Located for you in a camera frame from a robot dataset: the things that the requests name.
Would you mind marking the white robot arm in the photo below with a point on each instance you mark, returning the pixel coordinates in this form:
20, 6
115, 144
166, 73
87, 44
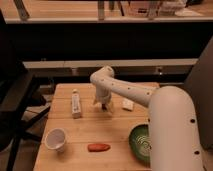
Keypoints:
173, 127

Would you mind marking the black office chair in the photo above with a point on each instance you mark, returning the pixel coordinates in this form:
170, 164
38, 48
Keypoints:
18, 90

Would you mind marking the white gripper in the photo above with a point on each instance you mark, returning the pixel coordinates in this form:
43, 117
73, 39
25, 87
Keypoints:
104, 99

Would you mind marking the green ceramic plate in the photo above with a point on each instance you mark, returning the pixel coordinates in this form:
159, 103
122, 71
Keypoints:
139, 143

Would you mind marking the black eraser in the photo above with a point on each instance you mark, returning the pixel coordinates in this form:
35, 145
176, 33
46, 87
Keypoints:
104, 107

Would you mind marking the orange carrot toy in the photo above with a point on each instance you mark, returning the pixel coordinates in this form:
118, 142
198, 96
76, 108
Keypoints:
98, 147

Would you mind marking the white rectangular block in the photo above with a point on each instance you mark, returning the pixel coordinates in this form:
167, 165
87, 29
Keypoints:
127, 104

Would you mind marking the white glue bottle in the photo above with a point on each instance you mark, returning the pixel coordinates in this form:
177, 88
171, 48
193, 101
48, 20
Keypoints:
76, 105

